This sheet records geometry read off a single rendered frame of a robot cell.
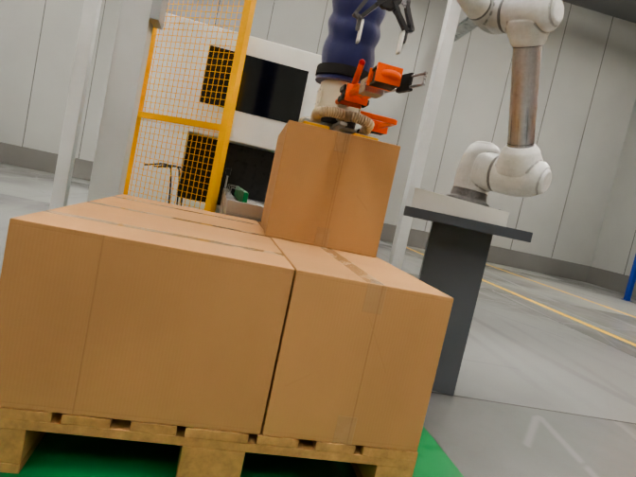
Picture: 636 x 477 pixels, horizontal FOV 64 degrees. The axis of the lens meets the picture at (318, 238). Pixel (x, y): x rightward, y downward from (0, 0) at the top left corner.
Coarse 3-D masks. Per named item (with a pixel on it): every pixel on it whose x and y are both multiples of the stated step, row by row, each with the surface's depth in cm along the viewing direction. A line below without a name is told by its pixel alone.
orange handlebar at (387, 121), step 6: (384, 72) 137; (390, 72) 137; (396, 72) 137; (390, 78) 138; (396, 78) 138; (360, 84) 159; (354, 90) 165; (360, 96) 167; (336, 102) 191; (366, 114) 207; (372, 114) 207; (378, 120) 209; (384, 120) 209; (390, 120) 209; (396, 120) 211; (378, 126) 230; (384, 126) 221; (390, 126) 217
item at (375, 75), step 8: (384, 64) 138; (376, 72) 138; (400, 72) 139; (368, 80) 145; (376, 80) 138; (384, 80) 138; (392, 80) 139; (400, 80) 139; (384, 88) 145; (392, 88) 143
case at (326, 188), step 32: (288, 128) 170; (320, 128) 171; (288, 160) 171; (320, 160) 172; (352, 160) 174; (384, 160) 176; (288, 192) 172; (320, 192) 174; (352, 192) 175; (384, 192) 177; (288, 224) 174; (320, 224) 175; (352, 224) 177
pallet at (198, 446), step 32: (0, 416) 106; (32, 416) 108; (64, 416) 109; (0, 448) 107; (32, 448) 116; (192, 448) 115; (224, 448) 117; (256, 448) 118; (288, 448) 120; (320, 448) 121; (352, 448) 123
